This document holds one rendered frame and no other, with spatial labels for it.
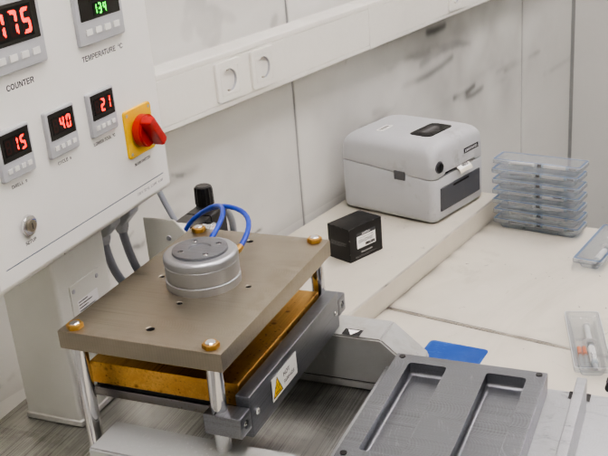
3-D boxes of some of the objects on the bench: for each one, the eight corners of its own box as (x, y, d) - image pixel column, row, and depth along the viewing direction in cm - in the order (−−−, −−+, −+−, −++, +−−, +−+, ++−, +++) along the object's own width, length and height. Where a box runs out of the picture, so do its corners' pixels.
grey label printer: (342, 207, 205) (337, 131, 198) (394, 180, 219) (392, 109, 212) (438, 228, 189) (436, 147, 183) (489, 197, 203) (488, 121, 197)
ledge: (134, 356, 160) (130, 332, 158) (381, 195, 223) (380, 177, 221) (277, 400, 143) (274, 375, 142) (499, 213, 206) (499, 194, 205)
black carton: (328, 255, 181) (326, 223, 178) (361, 241, 186) (359, 209, 184) (350, 263, 177) (348, 230, 174) (383, 248, 182) (381, 215, 180)
